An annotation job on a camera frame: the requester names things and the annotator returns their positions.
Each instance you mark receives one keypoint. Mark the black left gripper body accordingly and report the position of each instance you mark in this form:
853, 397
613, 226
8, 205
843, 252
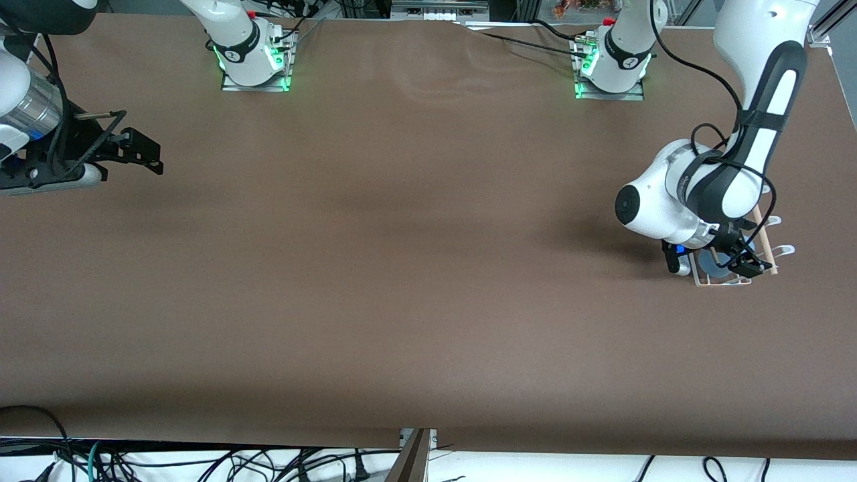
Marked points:
731, 246

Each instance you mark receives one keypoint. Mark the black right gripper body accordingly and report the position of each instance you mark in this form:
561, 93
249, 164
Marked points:
75, 143

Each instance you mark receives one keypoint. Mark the light blue cup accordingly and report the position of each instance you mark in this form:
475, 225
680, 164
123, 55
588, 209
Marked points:
715, 264

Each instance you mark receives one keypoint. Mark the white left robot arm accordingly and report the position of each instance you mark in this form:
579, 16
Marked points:
730, 187

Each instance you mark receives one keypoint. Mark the orange background clutter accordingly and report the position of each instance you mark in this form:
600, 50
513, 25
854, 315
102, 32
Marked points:
582, 8

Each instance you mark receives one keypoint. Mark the white connector strip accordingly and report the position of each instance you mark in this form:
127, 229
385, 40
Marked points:
438, 13

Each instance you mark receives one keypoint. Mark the aluminium profile beam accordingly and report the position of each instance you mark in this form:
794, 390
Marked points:
410, 462

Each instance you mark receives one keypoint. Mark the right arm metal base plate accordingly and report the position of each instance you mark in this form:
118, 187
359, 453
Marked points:
284, 73

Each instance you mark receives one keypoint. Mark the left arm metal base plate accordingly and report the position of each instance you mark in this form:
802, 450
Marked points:
636, 94

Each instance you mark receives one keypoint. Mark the aluminium frame corner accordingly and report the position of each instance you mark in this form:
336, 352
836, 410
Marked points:
827, 27

